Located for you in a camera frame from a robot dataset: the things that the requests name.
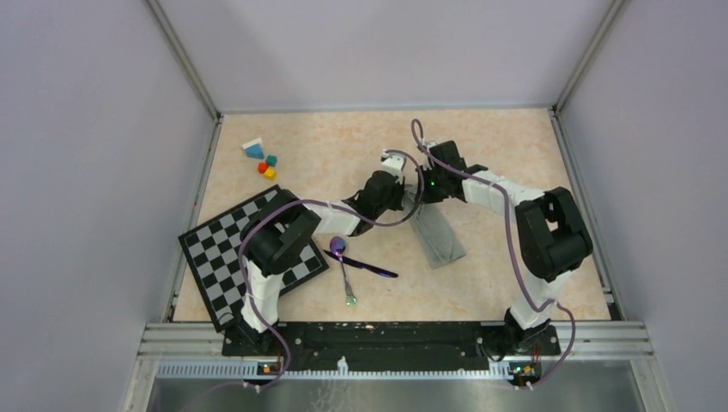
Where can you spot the grey cloth napkin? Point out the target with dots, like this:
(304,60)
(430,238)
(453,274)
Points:
(436,236)

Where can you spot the blue white wedge block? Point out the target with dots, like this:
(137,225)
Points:
(254,149)

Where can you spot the black grey checkerboard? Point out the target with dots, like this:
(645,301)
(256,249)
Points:
(211,251)

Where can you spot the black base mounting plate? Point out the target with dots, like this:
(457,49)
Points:
(393,346)

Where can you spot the aluminium corner post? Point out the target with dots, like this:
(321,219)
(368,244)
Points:
(612,15)
(181,57)

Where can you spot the yellow cube block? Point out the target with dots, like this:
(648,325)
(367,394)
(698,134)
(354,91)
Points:
(270,173)

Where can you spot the iridescent purple knife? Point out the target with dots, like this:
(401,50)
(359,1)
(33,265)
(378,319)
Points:
(362,266)

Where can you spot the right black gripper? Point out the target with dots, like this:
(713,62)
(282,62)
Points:
(427,197)

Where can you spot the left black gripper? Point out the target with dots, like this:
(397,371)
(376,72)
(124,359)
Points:
(399,192)

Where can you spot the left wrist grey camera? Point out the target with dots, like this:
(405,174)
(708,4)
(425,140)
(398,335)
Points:
(394,164)

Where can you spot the aluminium front frame rail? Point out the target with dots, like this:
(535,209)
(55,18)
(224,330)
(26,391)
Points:
(193,351)

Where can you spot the left aluminium corner post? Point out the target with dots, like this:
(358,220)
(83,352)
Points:
(181,57)

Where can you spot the right aluminium corner post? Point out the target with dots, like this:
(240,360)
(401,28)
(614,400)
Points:
(612,15)

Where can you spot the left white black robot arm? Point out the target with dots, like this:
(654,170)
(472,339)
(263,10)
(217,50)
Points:
(275,236)

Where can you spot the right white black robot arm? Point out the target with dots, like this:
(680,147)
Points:
(547,238)

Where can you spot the iridescent purple spoon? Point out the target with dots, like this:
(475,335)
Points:
(337,248)

